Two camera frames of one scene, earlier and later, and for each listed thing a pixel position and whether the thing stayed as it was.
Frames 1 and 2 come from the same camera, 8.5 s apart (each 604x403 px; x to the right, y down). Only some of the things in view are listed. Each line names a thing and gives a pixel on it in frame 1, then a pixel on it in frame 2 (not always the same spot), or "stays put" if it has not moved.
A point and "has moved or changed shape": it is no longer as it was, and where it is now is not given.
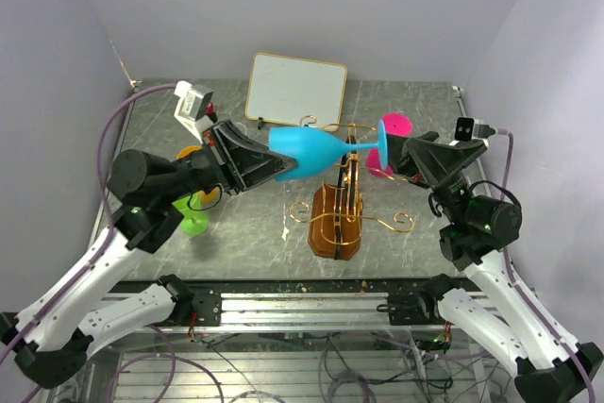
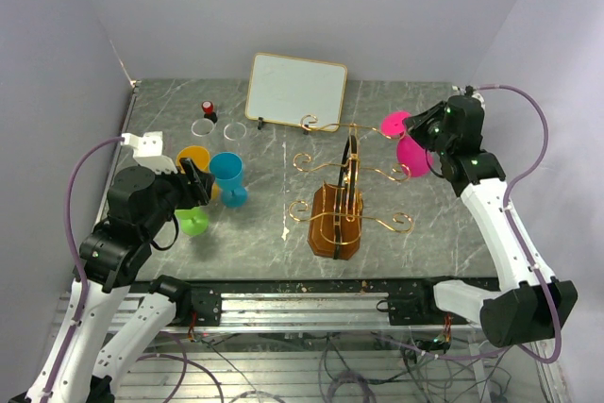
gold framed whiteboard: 295,91 stays put
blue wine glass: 315,149 has moved or changed shape
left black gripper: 238,161 -> 202,180
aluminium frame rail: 304,312 stays put
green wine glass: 194,221 stays put
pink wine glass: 397,125 has moved or changed shape
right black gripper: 427,162 -> 416,125
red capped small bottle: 209,111 stays put
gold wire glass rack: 337,212 stays put
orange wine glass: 208,199 stays put
